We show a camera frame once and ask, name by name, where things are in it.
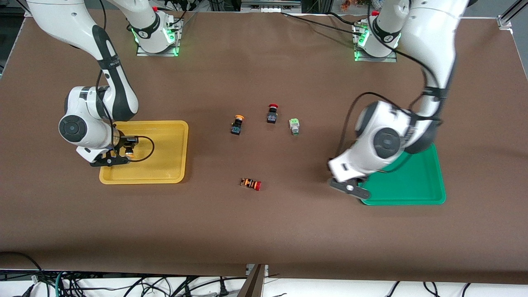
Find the yellow plastic tray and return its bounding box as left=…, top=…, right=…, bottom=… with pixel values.
left=99, top=120, right=189, bottom=184

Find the green plastic tray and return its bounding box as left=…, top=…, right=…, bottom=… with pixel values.
left=360, top=142, right=447, bottom=206

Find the brown table cover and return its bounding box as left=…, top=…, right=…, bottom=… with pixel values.
left=0, top=8, right=528, bottom=285

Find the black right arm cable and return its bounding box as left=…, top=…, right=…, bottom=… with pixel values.
left=96, top=0, right=156, bottom=162

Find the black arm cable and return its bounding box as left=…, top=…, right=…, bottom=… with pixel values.
left=336, top=49, right=445, bottom=165
left=96, top=0, right=156, bottom=162

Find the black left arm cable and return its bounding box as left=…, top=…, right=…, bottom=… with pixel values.
left=336, top=49, right=445, bottom=165

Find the black looped floor cable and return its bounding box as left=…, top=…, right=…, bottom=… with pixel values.
left=0, top=252, right=44, bottom=297

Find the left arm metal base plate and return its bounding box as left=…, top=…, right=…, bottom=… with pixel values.
left=353, top=23, right=398, bottom=63

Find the teal floor cable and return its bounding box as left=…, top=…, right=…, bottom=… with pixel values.
left=54, top=270, right=67, bottom=297

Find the black cable on table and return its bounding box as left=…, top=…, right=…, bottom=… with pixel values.
left=280, top=12, right=363, bottom=34

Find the metal table post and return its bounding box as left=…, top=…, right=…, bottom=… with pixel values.
left=237, top=264, right=269, bottom=297

